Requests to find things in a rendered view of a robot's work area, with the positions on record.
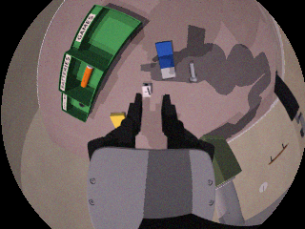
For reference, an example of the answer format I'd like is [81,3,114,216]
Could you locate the green bin labelled batteries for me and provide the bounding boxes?
[58,4,143,123]

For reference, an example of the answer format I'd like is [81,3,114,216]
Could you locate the orange battery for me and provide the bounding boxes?
[81,65,93,87]

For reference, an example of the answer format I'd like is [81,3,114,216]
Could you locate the white and blue eraser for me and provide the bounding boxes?
[155,41,175,79]

